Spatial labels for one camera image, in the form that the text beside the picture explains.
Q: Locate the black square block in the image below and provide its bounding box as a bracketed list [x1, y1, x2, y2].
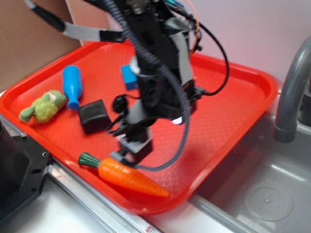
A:
[77, 100, 112, 134]

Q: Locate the grey ribbon cable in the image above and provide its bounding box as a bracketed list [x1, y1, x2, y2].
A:
[24, 0, 124, 43]

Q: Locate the blue toy bottle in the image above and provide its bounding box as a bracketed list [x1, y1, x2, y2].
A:
[62, 65, 83, 110]

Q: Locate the braided black cable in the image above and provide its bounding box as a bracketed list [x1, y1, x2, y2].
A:
[103, 0, 191, 172]

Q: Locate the blue rectangular block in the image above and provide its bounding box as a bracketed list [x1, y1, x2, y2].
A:
[121, 65, 138, 90]

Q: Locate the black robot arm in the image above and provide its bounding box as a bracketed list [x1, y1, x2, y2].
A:
[90, 0, 205, 171]

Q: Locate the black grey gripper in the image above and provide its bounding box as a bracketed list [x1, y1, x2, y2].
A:
[108, 80, 205, 167]

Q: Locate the grey toy sink basin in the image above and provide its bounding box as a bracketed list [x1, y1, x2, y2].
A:
[191, 114, 311, 233]

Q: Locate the red plastic tray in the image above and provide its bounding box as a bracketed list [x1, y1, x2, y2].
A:
[0, 43, 277, 215]

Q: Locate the aluminium rail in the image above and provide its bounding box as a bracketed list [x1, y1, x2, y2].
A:
[0, 114, 161, 233]

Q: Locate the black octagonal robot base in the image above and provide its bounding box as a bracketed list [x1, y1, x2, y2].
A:
[0, 124, 51, 223]

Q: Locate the green plush frog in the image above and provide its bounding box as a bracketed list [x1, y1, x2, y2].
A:
[19, 90, 66, 124]

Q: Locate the grey toy faucet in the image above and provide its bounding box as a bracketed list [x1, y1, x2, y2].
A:
[273, 37, 311, 143]

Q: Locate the orange toy carrot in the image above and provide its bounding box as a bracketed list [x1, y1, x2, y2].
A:
[78, 152, 171, 198]

